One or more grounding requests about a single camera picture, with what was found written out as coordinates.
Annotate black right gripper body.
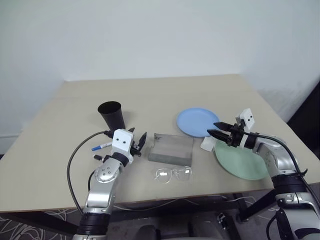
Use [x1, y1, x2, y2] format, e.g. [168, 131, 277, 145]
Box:
[226, 118, 247, 149]

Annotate small black clamp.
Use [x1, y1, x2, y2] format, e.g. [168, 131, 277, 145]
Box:
[217, 211, 229, 230]

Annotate dark furniture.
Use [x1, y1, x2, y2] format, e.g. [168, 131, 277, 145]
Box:
[286, 76, 320, 161]

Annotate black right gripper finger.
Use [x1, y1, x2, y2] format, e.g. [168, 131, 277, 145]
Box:
[206, 129, 230, 144]
[213, 121, 237, 132]

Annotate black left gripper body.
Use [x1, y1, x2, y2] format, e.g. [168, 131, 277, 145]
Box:
[129, 139, 143, 157]

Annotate grey glasses case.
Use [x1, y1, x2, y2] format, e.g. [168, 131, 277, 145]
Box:
[147, 132, 195, 167]

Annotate small white block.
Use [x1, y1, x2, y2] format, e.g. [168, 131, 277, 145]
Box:
[200, 136, 218, 153]

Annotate clear frame glasses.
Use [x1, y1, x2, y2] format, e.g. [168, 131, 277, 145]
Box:
[152, 166, 193, 185]

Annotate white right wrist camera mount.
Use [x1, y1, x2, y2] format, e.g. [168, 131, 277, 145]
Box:
[234, 108, 256, 150]

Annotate green plate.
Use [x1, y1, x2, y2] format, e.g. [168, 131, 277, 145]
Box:
[214, 139, 269, 181]

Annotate white marker with blue cap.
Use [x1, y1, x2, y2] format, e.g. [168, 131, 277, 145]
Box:
[91, 141, 113, 152]

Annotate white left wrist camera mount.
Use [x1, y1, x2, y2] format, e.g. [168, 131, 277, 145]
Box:
[109, 128, 136, 165]

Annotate blue plate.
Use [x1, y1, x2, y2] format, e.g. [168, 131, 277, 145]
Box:
[176, 107, 221, 139]

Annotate black metal table frame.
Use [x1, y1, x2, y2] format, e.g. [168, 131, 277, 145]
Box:
[0, 186, 278, 237]

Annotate short white cable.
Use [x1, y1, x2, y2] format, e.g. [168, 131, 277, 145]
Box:
[226, 195, 257, 204]

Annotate black pen holder cup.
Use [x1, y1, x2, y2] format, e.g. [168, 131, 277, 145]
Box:
[97, 100, 126, 131]

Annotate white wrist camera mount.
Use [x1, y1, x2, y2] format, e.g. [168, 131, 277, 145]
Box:
[109, 128, 136, 165]
[234, 108, 256, 150]

